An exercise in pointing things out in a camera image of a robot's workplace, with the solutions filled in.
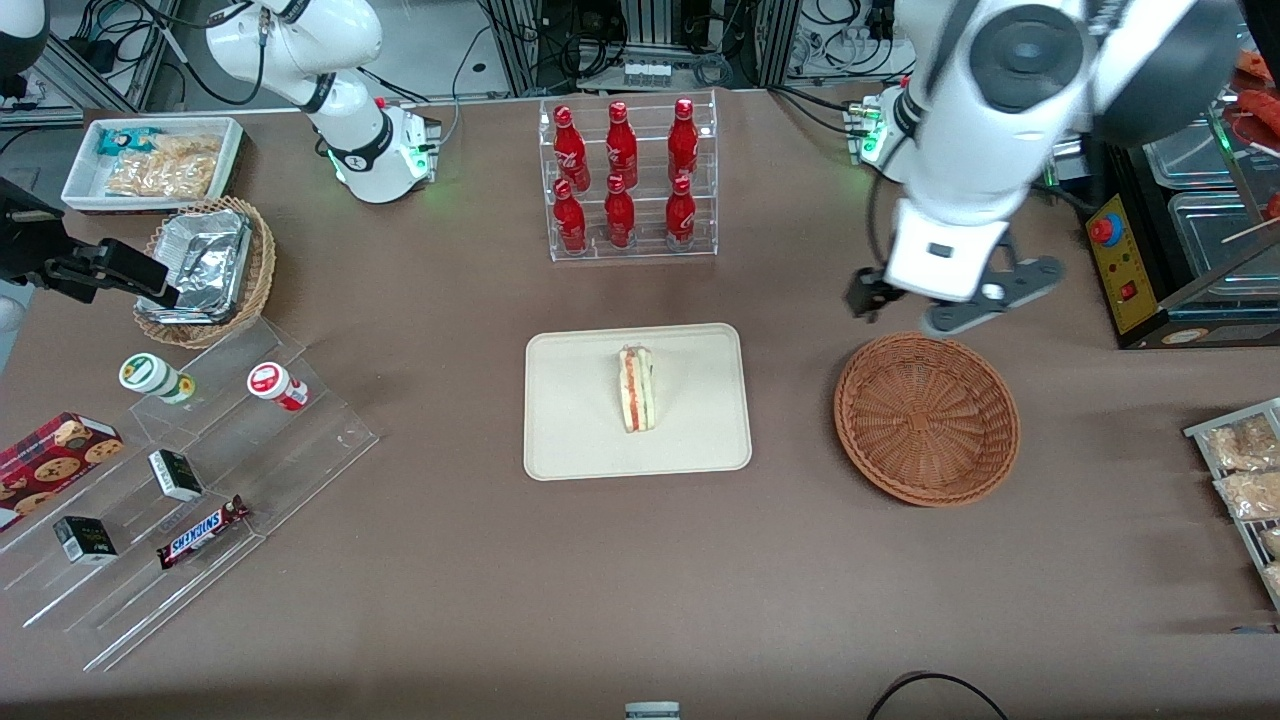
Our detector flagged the clear bag of chips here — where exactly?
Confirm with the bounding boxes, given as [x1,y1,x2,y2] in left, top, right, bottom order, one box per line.
[104,135,223,200]

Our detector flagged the brown wicker basket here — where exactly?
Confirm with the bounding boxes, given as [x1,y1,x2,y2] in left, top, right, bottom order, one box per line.
[834,331,1021,508]

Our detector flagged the black cable loop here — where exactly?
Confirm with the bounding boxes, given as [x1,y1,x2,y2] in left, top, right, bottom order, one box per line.
[865,671,1011,720]

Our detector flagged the clear acrylic stepped shelf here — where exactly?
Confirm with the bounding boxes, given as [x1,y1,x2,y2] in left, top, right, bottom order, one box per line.
[0,317,380,674]

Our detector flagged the metal wire rack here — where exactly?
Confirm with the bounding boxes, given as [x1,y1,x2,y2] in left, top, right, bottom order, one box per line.
[1184,397,1280,613]

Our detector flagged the triangular sandwich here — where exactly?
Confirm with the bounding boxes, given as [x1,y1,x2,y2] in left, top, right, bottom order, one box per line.
[617,345,658,434]

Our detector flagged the aluminium frame post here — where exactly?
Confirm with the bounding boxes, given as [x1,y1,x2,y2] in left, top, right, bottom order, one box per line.
[488,0,547,98]
[752,0,803,90]

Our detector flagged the red soda bottle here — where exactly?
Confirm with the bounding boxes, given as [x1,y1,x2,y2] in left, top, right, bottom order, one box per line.
[605,101,639,189]
[664,175,698,247]
[552,179,589,255]
[603,174,637,250]
[667,98,700,185]
[553,105,592,192]

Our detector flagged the white rectangular snack bin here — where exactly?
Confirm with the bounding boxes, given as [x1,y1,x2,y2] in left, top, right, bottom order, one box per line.
[61,117,245,215]

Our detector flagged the red cookie box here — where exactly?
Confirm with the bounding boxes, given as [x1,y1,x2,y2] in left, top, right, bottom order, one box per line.
[0,411,126,533]

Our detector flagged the black food warmer machine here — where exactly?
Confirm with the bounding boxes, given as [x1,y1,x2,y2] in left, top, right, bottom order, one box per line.
[1040,40,1280,351]

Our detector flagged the teal snack packet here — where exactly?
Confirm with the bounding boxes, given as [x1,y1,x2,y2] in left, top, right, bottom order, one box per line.
[96,127,163,158]

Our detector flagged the clear bag of pastry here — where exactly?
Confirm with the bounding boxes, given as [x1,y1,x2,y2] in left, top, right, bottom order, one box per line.
[1203,413,1280,473]
[1213,470,1280,522]

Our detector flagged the red lid small bottle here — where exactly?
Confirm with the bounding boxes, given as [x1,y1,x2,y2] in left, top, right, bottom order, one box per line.
[246,361,310,413]

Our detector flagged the green lid small bottle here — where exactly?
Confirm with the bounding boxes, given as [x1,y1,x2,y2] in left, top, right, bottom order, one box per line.
[118,352,197,406]

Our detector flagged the Snickers chocolate bar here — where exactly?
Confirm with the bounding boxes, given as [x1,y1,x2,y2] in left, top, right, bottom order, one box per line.
[155,494,251,572]

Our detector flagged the light wicker basket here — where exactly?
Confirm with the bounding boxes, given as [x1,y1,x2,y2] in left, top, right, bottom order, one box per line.
[132,195,278,350]

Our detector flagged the beige plastic tray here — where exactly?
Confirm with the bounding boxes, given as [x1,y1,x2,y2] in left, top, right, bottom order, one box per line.
[523,323,753,482]

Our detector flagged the aluminium foil container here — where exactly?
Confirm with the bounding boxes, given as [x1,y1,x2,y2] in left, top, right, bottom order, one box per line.
[136,209,254,327]

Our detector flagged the clear acrylic bottle rack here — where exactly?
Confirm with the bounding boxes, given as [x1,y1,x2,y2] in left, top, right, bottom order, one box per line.
[538,89,720,264]

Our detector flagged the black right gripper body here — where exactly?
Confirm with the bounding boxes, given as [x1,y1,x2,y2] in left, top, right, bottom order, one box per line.
[0,178,68,287]

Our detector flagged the small black box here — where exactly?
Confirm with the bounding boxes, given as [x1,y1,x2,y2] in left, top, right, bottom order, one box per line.
[52,515,119,566]
[147,448,205,503]

